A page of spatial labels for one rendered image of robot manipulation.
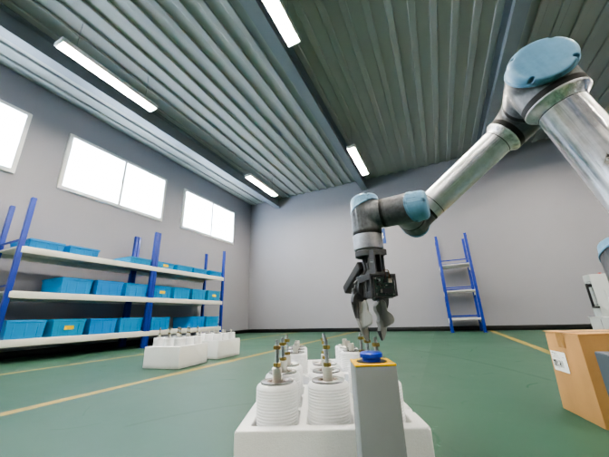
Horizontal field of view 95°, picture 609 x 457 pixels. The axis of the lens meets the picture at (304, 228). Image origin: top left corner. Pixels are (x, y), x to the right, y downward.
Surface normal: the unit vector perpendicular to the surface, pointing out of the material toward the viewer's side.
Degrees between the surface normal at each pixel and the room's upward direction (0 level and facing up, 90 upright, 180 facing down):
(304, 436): 90
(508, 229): 90
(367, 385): 90
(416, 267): 90
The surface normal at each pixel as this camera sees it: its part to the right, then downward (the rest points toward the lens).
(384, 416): -0.04, -0.30
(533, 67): -0.54, -0.36
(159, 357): -0.31, -0.28
